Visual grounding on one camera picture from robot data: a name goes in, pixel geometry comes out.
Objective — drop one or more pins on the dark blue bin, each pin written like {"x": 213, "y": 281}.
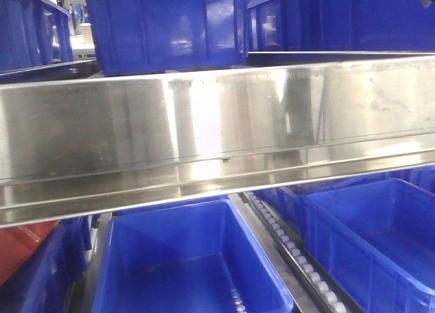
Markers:
{"x": 292, "y": 31}
{"x": 36, "y": 45}

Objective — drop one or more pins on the dark blue upper left bin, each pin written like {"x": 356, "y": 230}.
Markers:
{"x": 36, "y": 45}

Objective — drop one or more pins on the blue lower right bin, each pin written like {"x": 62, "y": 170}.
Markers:
{"x": 376, "y": 240}

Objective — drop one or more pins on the blue bin behind centre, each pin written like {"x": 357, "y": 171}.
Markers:
{"x": 172, "y": 205}

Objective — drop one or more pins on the dark blue upper right bin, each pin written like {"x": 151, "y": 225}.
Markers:
{"x": 292, "y": 31}

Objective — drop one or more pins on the roller track rail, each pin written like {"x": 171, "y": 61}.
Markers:
{"x": 312, "y": 289}

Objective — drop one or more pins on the blue upper centre bin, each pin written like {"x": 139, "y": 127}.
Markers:
{"x": 142, "y": 36}

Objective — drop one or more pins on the blue lower centre bin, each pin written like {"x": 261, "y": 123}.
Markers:
{"x": 194, "y": 258}

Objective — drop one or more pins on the red object lower left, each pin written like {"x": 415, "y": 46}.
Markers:
{"x": 19, "y": 243}

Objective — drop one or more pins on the blue bin behind right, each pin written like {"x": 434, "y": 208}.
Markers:
{"x": 287, "y": 200}

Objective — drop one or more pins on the stainless steel shelf rail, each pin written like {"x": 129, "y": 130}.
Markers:
{"x": 85, "y": 146}

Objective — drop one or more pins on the blue lower left bin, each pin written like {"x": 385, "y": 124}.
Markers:
{"x": 43, "y": 283}

